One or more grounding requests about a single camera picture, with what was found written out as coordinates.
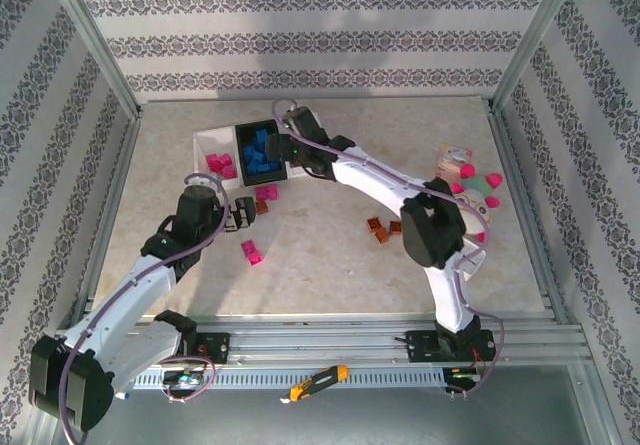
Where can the blue lego brick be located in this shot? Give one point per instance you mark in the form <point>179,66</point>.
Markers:
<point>251,166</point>
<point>260,135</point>
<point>262,166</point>
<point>272,167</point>
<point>260,153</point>
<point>249,151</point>

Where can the aluminium frame post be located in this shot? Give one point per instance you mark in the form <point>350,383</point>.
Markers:
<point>96,40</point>
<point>537,40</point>

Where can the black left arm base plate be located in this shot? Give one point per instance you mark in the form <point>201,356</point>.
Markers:
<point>215,347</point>

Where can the white and pink plush toy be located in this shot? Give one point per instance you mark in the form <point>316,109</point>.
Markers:
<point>475,205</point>

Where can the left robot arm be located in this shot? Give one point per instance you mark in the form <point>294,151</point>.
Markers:
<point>115,310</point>

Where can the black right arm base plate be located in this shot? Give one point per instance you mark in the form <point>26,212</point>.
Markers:
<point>420,345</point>

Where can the white marker blue cap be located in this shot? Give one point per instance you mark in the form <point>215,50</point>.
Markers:
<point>125,395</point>

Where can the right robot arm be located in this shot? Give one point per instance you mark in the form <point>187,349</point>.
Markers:
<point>370,177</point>

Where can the yellow utility knife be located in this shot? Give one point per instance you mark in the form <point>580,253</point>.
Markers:
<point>322,377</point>

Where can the black plastic bin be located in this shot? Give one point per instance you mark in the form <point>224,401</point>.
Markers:
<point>257,179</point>

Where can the brown lego brick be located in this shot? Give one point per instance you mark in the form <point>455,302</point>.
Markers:
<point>262,208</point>
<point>374,223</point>
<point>395,227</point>
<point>383,235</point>

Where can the aluminium front rail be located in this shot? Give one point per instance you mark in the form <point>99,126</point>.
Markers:
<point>320,340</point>

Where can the aluminium side rail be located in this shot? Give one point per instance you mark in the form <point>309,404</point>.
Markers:
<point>515,165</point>
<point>112,190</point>

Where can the pink lego brick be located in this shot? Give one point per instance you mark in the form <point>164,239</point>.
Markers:
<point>247,247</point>
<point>224,159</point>
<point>256,259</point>
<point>229,172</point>
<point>212,163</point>
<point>261,194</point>
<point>272,192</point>

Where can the small circuit board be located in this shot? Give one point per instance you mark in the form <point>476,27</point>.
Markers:
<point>182,378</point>
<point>462,377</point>

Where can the pink snack packet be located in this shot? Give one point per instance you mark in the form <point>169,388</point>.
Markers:
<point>452,157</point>

